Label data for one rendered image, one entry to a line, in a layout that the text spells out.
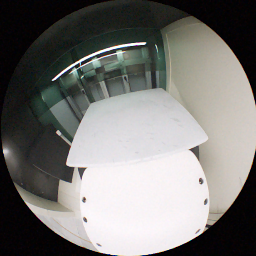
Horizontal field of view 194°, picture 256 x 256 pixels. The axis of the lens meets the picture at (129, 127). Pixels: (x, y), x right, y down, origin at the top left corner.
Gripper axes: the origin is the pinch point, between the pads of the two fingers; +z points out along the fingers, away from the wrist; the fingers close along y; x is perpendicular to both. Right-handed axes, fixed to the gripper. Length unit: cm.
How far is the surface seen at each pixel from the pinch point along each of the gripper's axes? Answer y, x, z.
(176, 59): 15.6, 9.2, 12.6
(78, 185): -35.4, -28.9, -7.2
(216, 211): 15.2, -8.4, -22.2
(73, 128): -59, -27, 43
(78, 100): -47, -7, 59
